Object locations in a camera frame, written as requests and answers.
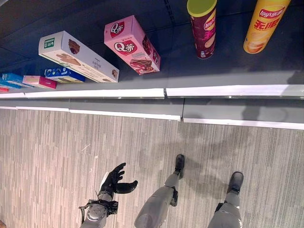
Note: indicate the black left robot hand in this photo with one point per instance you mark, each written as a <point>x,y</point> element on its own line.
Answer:
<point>115,182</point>

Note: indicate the silver left robot leg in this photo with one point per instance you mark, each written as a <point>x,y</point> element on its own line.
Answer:
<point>159,197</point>

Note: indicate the silver robot leg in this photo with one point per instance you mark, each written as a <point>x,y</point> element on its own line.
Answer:
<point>159,197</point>
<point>229,202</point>

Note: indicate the white shelf price strip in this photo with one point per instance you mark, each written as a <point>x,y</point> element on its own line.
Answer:
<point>242,123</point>
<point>95,93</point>
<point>235,90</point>
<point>95,112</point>

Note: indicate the silver right robot leg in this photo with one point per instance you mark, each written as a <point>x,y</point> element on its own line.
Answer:
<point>229,202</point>

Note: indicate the dark grey store shelf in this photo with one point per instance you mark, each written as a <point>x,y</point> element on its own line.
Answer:
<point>166,78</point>

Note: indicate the blue cookie box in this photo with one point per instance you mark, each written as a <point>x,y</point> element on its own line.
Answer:
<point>63,74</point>

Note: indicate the pink flat snack box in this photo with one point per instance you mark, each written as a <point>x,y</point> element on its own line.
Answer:
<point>39,82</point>

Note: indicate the white wafer biscuit box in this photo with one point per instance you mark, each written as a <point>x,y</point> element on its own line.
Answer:
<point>78,58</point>

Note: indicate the pink Q cake box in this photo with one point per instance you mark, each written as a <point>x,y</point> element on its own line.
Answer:
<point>133,45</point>

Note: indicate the light blue snack box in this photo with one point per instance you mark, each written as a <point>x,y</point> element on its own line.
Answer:
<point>12,80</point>

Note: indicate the red snack box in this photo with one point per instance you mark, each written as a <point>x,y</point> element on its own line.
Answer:
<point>3,89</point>

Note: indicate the maroon Lay's chip can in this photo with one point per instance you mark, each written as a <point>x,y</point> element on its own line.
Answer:
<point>204,31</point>

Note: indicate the yellow Lay's chip can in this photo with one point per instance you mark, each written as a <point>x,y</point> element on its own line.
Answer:
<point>263,26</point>

